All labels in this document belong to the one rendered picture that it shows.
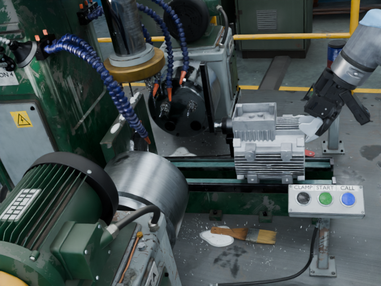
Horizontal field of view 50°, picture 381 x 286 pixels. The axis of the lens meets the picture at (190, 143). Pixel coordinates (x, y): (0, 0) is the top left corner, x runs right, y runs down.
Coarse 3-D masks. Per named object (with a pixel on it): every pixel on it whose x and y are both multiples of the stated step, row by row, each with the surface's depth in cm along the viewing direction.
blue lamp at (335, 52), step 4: (328, 48) 132; (332, 48) 130; (336, 48) 129; (340, 48) 129; (328, 52) 133; (332, 52) 131; (336, 52) 130; (328, 56) 133; (332, 56) 131; (336, 56) 131; (332, 60) 132
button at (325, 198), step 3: (324, 192) 95; (327, 192) 95; (321, 195) 95; (324, 195) 95; (327, 195) 95; (330, 195) 95; (321, 198) 95; (324, 198) 95; (327, 198) 94; (330, 198) 94; (321, 201) 94; (324, 201) 94; (327, 201) 94; (330, 201) 94; (324, 204) 94; (327, 204) 94
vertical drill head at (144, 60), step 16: (112, 0) 103; (128, 0) 104; (112, 16) 105; (128, 16) 106; (112, 32) 108; (128, 32) 107; (128, 48) 110; (144, 48) 113; (112, 64) 113; (128, 64) 110; (144, 64) 110; (160, 64) 113; (128, 80) 110; (144, 80) 114
